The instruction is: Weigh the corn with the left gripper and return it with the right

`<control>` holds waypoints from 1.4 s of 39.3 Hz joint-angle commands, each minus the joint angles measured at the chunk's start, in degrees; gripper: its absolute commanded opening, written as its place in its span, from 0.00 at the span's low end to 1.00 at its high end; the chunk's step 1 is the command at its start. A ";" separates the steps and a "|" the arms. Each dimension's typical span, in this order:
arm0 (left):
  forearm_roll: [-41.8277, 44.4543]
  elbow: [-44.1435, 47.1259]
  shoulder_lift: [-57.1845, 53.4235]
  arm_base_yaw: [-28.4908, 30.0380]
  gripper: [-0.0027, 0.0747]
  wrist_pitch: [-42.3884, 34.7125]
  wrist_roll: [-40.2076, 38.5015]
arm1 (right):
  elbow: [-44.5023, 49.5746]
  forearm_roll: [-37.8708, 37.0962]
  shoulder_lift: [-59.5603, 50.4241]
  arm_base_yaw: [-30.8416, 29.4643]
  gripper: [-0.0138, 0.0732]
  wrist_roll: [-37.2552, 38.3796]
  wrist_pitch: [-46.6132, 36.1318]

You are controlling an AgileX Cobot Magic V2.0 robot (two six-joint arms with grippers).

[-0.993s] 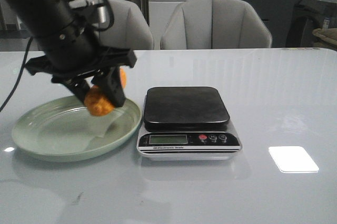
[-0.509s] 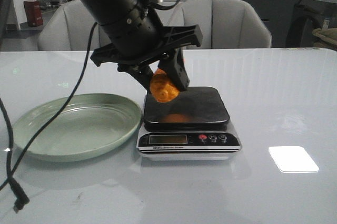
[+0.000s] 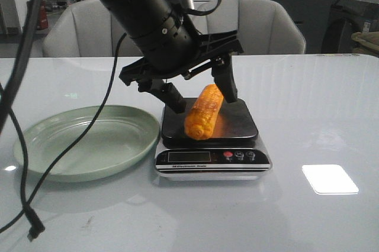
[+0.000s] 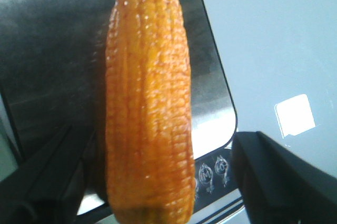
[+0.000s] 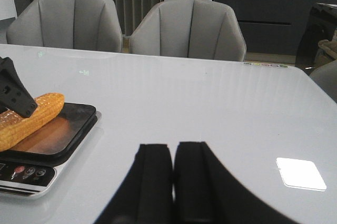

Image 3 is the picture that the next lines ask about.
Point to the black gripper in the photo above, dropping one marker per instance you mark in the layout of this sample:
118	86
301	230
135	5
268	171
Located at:
218	46

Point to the yellow corn cob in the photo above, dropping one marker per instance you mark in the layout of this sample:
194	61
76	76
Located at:
200	122

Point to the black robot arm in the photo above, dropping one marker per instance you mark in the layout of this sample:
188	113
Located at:
172	46

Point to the black silver kitchen scale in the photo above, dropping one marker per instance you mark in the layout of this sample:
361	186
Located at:
234	152

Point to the grey armchair on right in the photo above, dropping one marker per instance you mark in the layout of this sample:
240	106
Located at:
263	26

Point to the grey armchair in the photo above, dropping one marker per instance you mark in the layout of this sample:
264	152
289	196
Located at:
263	26
84	29

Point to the pale green plate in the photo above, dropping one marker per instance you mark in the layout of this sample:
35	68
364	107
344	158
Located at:
120	137

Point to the grey armchair on left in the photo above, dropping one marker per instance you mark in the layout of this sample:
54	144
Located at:
84	29

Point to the red trash bin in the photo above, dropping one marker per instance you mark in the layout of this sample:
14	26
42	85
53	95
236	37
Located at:
42	22

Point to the dark appliance at right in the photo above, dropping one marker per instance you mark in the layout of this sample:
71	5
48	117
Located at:
347	17

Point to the beige cushion at right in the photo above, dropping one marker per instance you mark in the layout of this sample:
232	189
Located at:
366	43

